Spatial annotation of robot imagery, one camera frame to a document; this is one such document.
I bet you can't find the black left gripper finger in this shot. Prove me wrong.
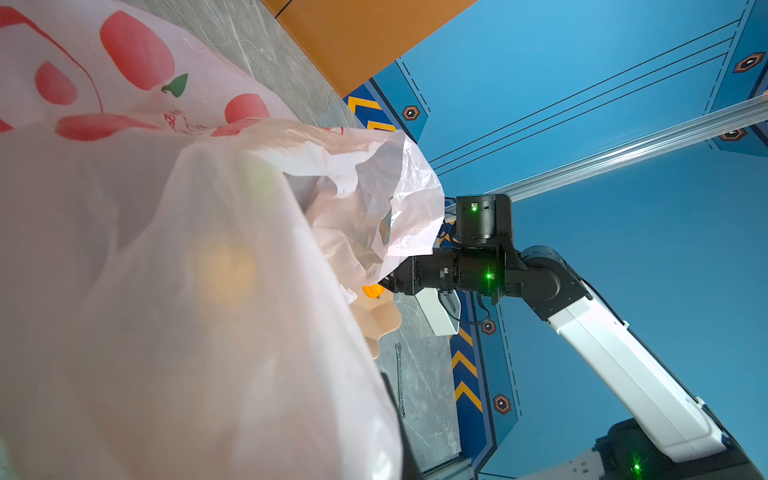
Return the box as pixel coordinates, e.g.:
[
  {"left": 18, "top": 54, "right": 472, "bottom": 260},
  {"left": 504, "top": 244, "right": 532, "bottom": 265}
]
[{"left": 380, "top": 372, "right": 423, "bottom": 480}]

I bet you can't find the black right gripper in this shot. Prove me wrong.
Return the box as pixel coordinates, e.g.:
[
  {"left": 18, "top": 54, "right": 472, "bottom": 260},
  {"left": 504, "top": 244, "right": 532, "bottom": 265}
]
[{"left": 379, "top": 259, "right": 420, "bottom": 296}]

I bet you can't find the pink printed plastic bag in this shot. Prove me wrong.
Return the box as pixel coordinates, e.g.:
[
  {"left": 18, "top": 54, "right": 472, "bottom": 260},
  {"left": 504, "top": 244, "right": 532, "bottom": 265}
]
[{"left": 1, "top": 1, "right": 444, "bottom": 479}]

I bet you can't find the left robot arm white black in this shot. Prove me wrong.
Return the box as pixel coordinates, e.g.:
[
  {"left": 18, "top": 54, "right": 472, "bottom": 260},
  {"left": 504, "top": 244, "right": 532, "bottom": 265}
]
[{"left": 388, "top": 367, "right": 763, "bottom": 479}]

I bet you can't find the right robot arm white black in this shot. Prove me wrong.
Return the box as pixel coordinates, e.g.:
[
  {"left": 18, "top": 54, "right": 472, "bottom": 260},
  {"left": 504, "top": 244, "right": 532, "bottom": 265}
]
[{"left": 381, "top": 194, "right": 734, "bottom": 463}]

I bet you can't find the white grey tissue box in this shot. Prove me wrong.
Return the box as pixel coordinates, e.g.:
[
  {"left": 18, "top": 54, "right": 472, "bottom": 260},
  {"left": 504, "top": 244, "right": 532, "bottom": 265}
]
[{"left": 415, "top": 288, "right": 461, "bottom": 337}]

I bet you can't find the pink fruit plate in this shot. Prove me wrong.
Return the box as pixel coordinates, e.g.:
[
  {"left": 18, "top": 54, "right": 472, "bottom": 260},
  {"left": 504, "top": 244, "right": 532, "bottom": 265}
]
[{"left": 350, "top": 290, "right": 402, "bottom": 360}]

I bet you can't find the silver wrench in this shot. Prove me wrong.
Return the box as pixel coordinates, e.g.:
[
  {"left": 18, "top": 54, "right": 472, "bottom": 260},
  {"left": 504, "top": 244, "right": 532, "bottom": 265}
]
[{"left": 395, "top": 342, "right": 406, "bottom": 419}]

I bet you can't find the right aluminium corner post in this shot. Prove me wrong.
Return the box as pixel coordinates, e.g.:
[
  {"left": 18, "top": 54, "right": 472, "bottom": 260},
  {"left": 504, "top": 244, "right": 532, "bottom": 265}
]
[{"left": 494, "top": 95, "right": 767, "bottom": 202}]

